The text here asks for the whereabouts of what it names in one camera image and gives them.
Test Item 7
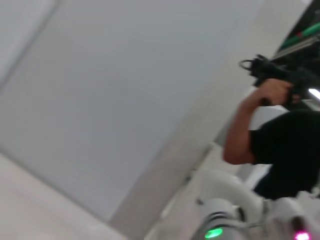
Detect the person's hand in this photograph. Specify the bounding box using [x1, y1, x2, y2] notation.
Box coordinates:
[252, 78, 294, 106]

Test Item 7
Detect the black handheld controller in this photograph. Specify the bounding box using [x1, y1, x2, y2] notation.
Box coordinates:
[239, 54, 320, 111]

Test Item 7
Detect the person's bare forearm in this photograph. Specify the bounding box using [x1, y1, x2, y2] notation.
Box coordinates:
[223, 96, 260, 166]

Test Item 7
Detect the grey metal rod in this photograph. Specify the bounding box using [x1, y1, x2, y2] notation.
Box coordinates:
[271, 37, 320, 61]

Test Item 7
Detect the person in black shirt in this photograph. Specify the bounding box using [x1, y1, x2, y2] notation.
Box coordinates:
[249, 108, 320, 201]

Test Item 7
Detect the green striped rod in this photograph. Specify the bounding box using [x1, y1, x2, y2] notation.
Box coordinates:
[279, 23, 320, 48]

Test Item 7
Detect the white joint with pink light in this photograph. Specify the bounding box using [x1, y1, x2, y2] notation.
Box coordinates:
[264, 197, 320, 240]

